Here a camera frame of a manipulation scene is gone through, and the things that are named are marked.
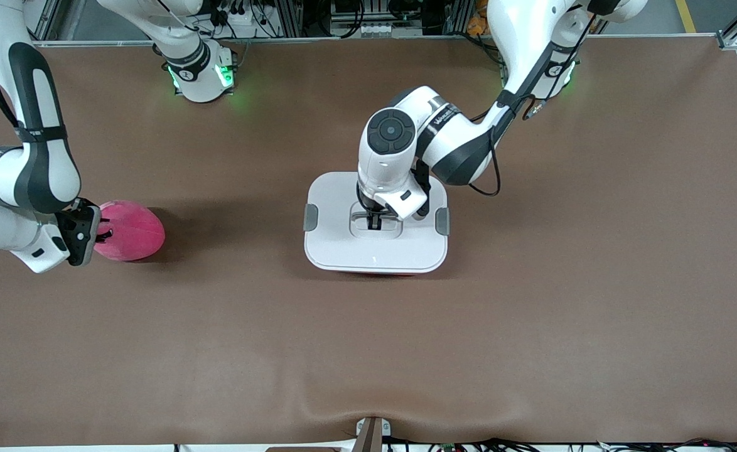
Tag pink plush toy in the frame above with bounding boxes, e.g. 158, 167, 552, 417
92, 200, 166, 262

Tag white box lid grey latches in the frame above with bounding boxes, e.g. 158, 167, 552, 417
303, 171, 451, 274

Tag pink plastic box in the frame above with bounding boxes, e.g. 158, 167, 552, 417
337, 269, 429, 277

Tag brown table cover mat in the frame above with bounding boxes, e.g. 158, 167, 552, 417
0, 35, 737, 448

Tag white long power strip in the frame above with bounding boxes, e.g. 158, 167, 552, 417
359, 23, 407, 37

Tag orange snack pile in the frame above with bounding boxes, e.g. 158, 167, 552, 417
467, 0, 492, 35

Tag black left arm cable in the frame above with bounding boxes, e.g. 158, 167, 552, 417
469, 0, 601, 196

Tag aluminium frame rail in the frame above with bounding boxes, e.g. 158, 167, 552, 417
30, 33, 721, 48

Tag metal table clamp bracket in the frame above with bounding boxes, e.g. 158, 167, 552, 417
355, 416, 391, 452

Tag black plug cable cluster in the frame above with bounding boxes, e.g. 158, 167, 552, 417
208, 0, 281, 38

